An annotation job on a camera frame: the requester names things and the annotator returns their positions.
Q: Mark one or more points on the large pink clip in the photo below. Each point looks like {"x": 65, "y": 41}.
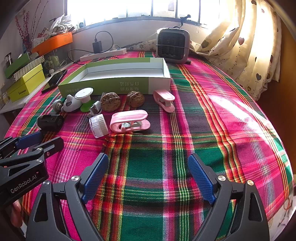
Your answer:
{"x": 129, "y": 117}

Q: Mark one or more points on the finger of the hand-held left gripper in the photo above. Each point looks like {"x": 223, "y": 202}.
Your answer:
{"x": 52, "y": 143}
{"x": 29, "y": 141}

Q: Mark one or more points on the black smartphone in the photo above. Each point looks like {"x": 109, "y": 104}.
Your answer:
{"x": 54, "y": 81}

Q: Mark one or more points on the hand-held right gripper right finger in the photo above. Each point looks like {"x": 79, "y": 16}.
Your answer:
{"x": 200, "y": 178}

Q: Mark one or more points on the small black device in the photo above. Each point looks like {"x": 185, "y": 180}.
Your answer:
{"x": 50, "y": 122}

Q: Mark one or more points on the floral pillow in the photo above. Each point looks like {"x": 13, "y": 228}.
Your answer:
{"x": 143, "y": 45}

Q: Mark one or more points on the yellow green box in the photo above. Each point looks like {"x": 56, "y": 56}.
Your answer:
{"x": 25, "y": 85}

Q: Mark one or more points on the cream heart print pillow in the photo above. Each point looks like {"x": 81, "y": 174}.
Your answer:
{"x": 215, "y": 41}

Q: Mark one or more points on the orange box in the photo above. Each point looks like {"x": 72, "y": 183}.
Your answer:
{"x": 52, "y": 42}

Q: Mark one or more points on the clear white plastic jar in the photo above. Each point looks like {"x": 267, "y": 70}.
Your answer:
{"x": 99, "y": 126}

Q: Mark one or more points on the grey space heater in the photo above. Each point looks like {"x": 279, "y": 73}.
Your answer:
{"x": 172, "y": 45}

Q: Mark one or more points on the white side table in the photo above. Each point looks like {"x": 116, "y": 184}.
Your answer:
{"x": 13, "y": 105}

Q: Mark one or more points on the white plug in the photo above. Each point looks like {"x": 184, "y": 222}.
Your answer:
{"x": 116, "y": 46}

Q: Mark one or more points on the person's left hand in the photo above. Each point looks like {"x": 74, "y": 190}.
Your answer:
{"x": 17, "y": 215}

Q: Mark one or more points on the silver usb adapter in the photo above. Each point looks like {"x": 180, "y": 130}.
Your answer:
{"x": 94, "y": 109}

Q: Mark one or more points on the white plastic bag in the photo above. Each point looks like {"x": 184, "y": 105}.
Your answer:
{"x": 59, "y": 24}

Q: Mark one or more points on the white power strip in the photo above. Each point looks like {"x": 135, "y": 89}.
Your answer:
{"x": 101, "y": 55}

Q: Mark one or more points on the brown walnut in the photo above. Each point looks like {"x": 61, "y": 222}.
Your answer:
{"x": 135, "y": 99}
{"x": 110, "y": 102}

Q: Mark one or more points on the window with metal bars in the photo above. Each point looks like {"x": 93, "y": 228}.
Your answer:
{"x": 138, "y": 14}

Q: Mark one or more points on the red flower branches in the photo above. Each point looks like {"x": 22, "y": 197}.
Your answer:
{"x": 23, "y": 30}

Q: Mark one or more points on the cream heart print curtain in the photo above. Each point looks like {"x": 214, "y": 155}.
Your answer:
{"x": 252, "y": 46}

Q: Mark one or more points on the striped box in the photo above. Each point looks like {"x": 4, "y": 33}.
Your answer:
{"x": 30, "y": 67}

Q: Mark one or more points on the green and white cardboard box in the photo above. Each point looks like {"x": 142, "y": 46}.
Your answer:
{"x": 129, "y": 83}

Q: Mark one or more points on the pink green plaid blanket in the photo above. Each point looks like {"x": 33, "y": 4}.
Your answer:
{"x": 161, "y": 162}

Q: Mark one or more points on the black charger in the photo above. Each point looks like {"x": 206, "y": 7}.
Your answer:
{"x": 97, "y": 46}

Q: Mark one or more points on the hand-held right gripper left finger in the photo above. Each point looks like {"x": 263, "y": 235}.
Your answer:
{"x": 96, "y": 178}

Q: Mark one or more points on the small pink clip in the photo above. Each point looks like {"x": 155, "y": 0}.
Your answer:
{"x": 164, "y": 99}

